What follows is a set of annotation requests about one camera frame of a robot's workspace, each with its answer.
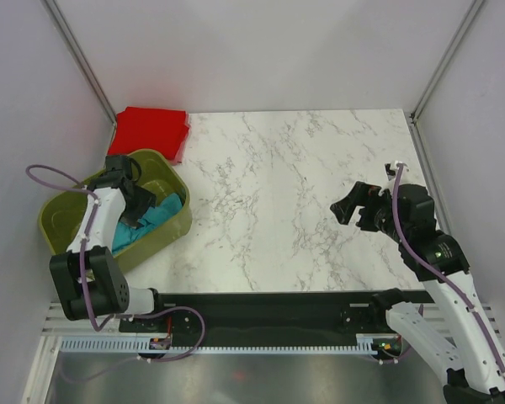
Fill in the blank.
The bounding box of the white slotted cable duct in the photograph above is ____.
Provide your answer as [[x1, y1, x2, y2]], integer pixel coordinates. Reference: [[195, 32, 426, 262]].
[[60, 333, 405, 354]]

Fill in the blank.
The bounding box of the aluminium rail profile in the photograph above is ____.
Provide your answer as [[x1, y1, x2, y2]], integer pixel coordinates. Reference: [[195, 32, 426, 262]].
[[42, 302, 120, 337]]

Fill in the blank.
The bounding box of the aluminium frame post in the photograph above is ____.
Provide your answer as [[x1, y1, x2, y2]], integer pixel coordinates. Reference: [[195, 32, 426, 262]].
[[41, 0, 120, 125], [409, 0, 488, 123]]

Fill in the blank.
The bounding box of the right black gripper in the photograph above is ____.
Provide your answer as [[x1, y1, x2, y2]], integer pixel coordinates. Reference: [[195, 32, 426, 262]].
[[330, 179, 409, 242]]

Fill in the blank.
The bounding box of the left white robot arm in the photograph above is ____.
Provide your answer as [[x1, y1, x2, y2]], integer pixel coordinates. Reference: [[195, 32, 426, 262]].
[[50, 155, 168, 331]]

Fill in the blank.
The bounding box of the teal t shirt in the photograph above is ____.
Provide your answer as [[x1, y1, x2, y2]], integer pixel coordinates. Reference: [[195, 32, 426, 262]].
[[111, 193, 183, 255]]

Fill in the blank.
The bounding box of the olive green plastic basket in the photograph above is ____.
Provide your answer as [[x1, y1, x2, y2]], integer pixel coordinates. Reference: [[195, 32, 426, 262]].
[[38, 149, 192, 273]]

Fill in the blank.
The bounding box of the folded red t shirt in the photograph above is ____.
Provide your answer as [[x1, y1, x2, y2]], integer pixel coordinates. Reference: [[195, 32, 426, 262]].
[[108, 107, 190, 165]]

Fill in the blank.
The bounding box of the right aluminium frame post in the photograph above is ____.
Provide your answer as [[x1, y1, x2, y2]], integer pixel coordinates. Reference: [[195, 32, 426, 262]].
[[409, 0, 488, 123]]

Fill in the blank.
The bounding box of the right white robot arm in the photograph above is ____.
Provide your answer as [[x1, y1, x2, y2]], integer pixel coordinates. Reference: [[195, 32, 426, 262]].
[[330, 181, 505, 403]]

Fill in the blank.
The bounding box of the left aluminium frame post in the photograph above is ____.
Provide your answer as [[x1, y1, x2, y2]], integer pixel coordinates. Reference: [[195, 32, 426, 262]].
[[41, 0, 120, 125]]

